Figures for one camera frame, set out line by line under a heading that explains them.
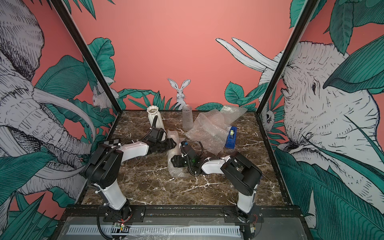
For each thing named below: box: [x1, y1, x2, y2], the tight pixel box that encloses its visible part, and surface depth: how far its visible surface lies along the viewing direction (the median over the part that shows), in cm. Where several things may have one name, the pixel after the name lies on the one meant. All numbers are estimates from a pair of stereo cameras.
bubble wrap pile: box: [185, 105, 248, 155], surface depth 109 cm
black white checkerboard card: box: [98, 138, 120, 149], surface depth 100 cm
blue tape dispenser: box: [225, 126, 238, 150], surface depth 100 cm
